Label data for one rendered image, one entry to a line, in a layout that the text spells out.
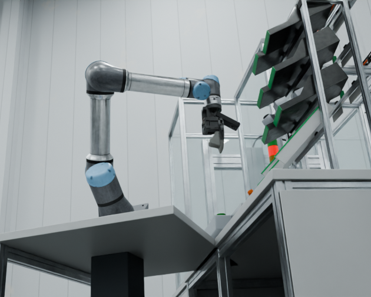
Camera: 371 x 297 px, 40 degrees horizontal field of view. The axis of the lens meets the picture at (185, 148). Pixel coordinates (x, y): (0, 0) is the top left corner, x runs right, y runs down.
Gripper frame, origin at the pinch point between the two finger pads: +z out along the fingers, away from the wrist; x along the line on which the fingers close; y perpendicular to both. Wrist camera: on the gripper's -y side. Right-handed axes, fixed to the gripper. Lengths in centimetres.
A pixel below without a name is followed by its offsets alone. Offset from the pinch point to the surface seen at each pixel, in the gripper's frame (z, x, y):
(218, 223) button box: 30.6, -2.9, 3.5
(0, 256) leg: 45, 9, 84
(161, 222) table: 40, 32, 31
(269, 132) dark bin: 4.2, 25.6, -12.0
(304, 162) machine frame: -30, -83, -73
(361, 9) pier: -297, -248, -252
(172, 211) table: 39, 41, 29
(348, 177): 40, 70, -16
